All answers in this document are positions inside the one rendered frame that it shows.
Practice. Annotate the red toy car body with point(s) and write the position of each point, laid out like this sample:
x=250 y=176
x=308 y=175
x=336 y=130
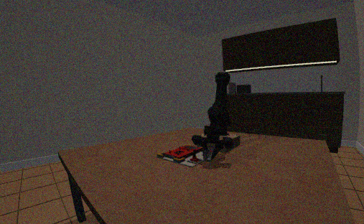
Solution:
x=184 y=151

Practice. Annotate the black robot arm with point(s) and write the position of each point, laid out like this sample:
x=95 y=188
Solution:
x=218 y=113

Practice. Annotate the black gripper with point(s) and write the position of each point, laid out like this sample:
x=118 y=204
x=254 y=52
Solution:
x=227 y=141

